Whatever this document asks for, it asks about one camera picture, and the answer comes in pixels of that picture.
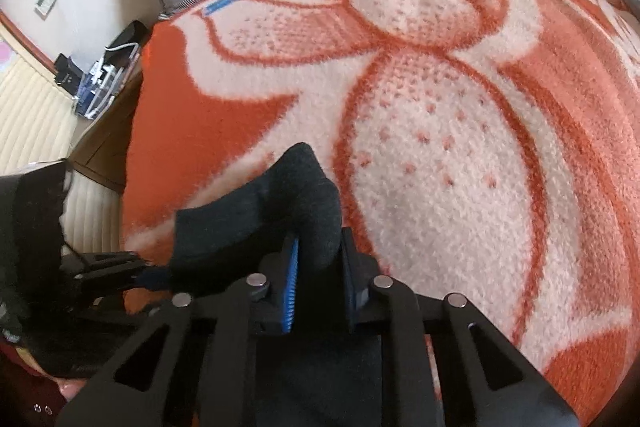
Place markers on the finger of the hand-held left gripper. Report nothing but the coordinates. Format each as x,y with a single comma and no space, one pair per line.
155,279

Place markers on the white wall switch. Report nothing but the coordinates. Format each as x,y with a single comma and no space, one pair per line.
46,2

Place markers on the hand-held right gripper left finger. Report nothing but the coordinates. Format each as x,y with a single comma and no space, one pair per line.
290,287

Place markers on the black pants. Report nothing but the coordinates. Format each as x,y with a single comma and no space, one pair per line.
300,197

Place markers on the orange and white floral blanket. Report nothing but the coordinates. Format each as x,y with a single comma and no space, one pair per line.
450,157

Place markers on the person's red clothing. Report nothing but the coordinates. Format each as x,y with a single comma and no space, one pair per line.
20,392

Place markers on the black device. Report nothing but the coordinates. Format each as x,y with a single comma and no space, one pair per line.
127,37

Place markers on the wooden nightstand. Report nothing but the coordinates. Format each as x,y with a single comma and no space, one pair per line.
105,142

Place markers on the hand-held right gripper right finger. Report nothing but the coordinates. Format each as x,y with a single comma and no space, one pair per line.
356,302

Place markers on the blue and white boxes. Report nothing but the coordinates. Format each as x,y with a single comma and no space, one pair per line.
100,87

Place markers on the black box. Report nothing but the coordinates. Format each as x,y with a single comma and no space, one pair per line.
67,77

